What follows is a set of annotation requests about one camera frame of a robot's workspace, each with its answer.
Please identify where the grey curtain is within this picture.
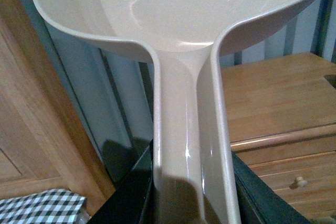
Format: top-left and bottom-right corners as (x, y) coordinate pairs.
(20, 0), (335, 184)

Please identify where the wooden nightstand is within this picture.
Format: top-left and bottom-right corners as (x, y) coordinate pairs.
(222, 52), (335, 219)

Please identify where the black white checkered bedsheet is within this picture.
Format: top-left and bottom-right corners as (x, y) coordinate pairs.
(1, 189), (90, 223)

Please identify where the wooden bed frame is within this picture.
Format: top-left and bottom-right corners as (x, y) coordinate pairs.
(1, 0), (114, 214)

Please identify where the beige plastic dustpan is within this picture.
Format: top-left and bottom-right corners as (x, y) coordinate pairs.
(33, 0), (315, 223)

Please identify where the round wooden drawer knob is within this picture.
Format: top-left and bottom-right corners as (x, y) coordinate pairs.
(295, 177), (308, 188)

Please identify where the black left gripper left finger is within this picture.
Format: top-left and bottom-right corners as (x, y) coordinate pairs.
(89, 142), (153, 223)

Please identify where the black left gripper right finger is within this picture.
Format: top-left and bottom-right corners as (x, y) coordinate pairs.
(232, 153), (310, 223)

